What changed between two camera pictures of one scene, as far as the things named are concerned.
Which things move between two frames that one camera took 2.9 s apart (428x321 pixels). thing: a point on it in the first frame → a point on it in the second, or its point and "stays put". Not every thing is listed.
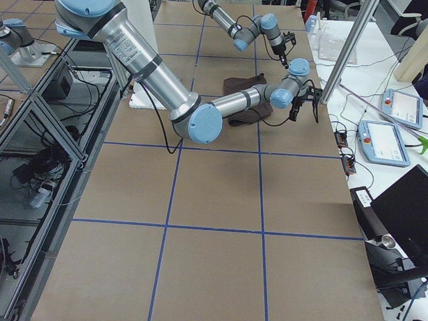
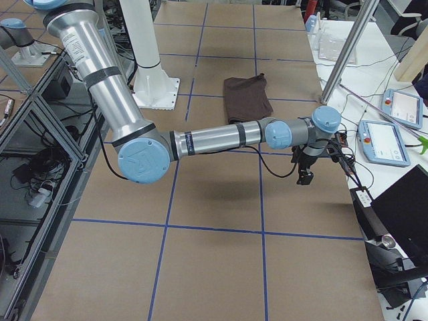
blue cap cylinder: x=310 y=23 stays put
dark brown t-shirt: x=236 y=84 stays put
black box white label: x=369 y=219 stays put
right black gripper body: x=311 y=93 → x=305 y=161
